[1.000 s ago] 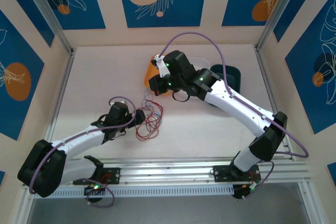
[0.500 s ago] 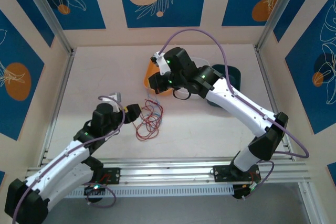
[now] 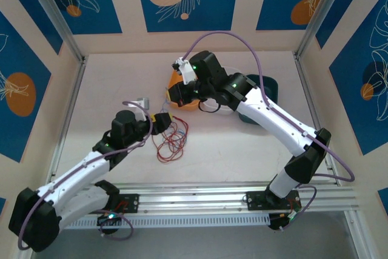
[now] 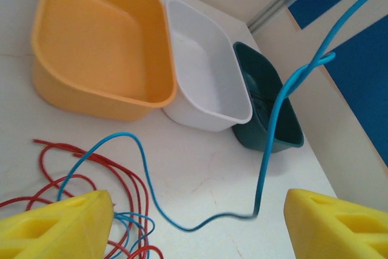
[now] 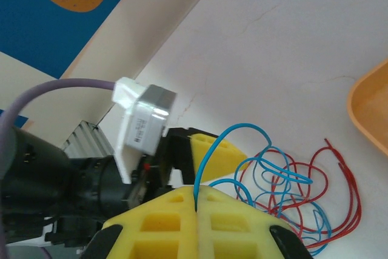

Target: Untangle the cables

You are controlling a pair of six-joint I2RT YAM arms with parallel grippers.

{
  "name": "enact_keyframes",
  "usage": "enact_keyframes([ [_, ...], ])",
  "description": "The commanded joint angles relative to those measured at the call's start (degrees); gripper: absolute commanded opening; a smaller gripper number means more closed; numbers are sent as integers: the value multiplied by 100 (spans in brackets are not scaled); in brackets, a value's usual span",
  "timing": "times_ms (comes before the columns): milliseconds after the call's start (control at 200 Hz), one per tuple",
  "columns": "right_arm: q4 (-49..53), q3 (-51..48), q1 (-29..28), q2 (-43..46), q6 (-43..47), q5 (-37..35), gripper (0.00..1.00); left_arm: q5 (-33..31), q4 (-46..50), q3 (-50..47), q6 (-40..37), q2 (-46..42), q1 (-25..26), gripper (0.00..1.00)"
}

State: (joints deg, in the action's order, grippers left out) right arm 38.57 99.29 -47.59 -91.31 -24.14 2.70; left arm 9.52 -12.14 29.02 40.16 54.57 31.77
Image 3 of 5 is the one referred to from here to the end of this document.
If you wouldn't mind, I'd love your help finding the blue cable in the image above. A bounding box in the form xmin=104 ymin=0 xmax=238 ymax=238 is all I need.
xmin=159 ymin=94 xmax=186 ymax=150

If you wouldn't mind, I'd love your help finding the red cable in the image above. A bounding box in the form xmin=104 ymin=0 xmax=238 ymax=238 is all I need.
xmin=150 ymin=116 xmax=190 ymax=163

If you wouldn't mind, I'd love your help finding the orange plastic bin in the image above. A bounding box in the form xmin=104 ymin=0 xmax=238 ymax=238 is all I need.
xmin=166 ymin=69 xmax=201 ymax=113

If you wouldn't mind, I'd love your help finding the white plastic bin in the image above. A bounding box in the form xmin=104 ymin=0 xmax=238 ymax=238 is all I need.
xmin=199 ymin=64 xmax=241 ymax=117

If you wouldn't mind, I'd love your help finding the dark teal plastic bin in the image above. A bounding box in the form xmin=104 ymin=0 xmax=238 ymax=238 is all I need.
xmin=238 ymin=73 xmax=279 ymax=125

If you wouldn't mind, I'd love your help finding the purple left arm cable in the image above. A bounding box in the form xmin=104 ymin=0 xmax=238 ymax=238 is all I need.
xmin=18 ymin=100 xmax=154 ymax=251

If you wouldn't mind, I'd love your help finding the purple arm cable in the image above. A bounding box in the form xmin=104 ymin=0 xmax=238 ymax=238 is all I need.
xmin=183 ymin=30 xmax=355 ymax=232
xmin=18 ymin=100 xmax=154 ymax=251

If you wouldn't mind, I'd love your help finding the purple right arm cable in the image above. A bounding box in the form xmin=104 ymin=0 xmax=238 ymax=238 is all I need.
xmin=183 ymin=30 xmax=355 ymax=232

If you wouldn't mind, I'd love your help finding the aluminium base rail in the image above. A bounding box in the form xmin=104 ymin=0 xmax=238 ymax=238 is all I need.
xmin=69 ymin=181 xmax=358 ymax=212

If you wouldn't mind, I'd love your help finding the white slotted cable duct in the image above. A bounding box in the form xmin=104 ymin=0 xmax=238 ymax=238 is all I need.
xmin=65 ymin=214 xmax=270 ymax=230

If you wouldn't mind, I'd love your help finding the aluminium frame post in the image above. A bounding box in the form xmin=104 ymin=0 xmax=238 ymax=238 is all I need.
xmin=22 ymin=0 xmax=87 ymax=63
xmin=293 ymin=0 xmax=354 ymax=59

